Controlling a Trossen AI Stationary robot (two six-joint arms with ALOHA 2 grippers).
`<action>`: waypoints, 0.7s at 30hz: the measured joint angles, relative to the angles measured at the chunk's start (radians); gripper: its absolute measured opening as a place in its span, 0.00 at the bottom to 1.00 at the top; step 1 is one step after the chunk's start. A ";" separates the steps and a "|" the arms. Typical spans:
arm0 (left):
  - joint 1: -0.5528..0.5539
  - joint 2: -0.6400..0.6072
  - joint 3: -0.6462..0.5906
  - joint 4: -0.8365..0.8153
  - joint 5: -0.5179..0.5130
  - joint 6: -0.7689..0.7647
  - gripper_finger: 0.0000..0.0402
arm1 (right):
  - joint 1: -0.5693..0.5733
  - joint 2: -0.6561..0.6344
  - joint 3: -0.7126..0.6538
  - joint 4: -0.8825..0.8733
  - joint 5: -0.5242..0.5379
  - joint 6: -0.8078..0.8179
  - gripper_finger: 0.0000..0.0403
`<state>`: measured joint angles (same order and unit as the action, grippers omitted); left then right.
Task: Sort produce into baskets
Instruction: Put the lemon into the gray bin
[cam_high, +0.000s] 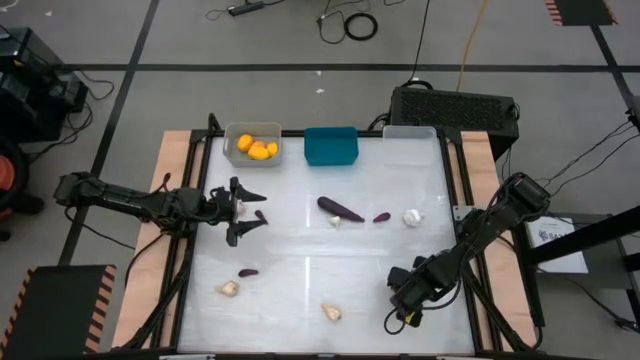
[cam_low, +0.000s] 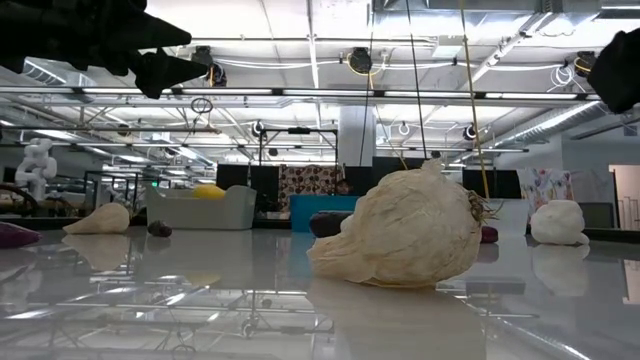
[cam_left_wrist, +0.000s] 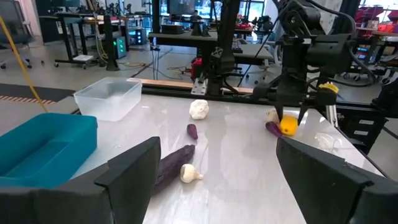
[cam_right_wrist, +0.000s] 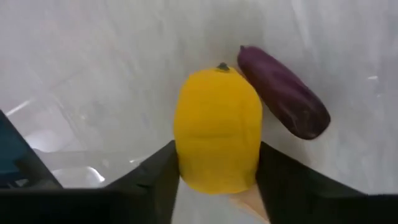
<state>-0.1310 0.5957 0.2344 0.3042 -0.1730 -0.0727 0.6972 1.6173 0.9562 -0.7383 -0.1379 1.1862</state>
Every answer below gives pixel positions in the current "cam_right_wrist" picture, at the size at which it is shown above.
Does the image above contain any yellow mango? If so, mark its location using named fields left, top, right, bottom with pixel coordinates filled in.
left=172, top=62, right=264, bottom=195

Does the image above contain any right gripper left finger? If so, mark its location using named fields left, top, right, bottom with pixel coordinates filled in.
left=0, top=139, right=181, bottom=224

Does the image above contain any small purple eggplant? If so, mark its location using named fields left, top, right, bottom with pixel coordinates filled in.
left=236, top=45, right=331, bottom=141

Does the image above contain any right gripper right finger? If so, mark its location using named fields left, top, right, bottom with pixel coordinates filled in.
left=255, top=141, right=398, bottom=224

